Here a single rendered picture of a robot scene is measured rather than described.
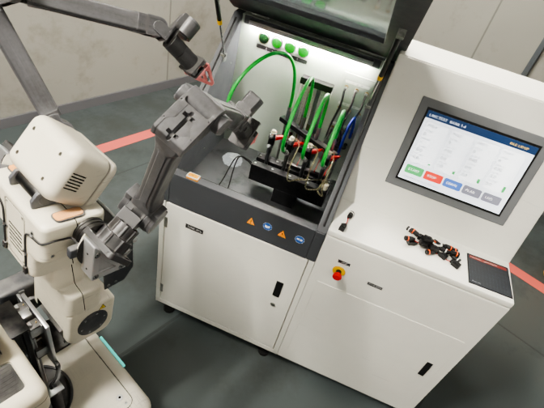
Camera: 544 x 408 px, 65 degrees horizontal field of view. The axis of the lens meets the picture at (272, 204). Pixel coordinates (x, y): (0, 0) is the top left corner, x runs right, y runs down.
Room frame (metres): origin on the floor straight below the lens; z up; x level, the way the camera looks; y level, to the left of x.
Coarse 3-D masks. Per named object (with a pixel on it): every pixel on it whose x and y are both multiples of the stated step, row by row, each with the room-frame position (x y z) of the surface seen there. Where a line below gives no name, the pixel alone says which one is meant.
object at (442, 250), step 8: (416, 232) 1.27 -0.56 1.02; (408, 240) 1.22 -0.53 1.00; (416, 240) 1.24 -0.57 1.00; (424, 240) 1.23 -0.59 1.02; (432, 240) 1.23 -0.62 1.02; (432, 248) 1.21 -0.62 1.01; (440, 248) 1.23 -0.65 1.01; (448, 248) 1.23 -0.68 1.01; (440, 256) 1.20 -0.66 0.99; (456, 256) 1.21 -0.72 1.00; (456, 264) 1.17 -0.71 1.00
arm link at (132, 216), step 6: (132, 204) 0.75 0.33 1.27; (120, 210) 0.72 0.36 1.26; (126, 210) 0.73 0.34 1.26; (132, 210) 0.74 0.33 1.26; (138, 210) 0.74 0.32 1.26; (120, 216) 0.72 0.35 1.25; (126, 216) 0.72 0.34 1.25; (132, 216) 0.72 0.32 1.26; (138, 216) 0.74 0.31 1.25; (144, 216) 0.74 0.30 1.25; (126, 222) 0.71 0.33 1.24; (132, 222) 0.71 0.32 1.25; (138, 222) 0.72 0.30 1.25; (132, 228) 0.70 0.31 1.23
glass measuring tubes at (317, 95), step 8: (304, 80) 1.74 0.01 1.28; (320, 80) 1.75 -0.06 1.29; (320, 88) 1.72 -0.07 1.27; (328, 88) 1.72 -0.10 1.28; (304, 96) 1.76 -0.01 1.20; (312, 96) 1.75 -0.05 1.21; (320, 96) 1.75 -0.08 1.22; (304, 104) 1.74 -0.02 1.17; (312, 104) 1.74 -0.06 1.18; (296, 112) 1.74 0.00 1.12; (312, 112) 1.73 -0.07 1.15; (296, 120) 1.76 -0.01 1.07; (312, 120) 1.75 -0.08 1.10; (304, 128) 1.75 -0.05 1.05; (288, 136) 1.74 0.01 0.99; (296, 136) 1.74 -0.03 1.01
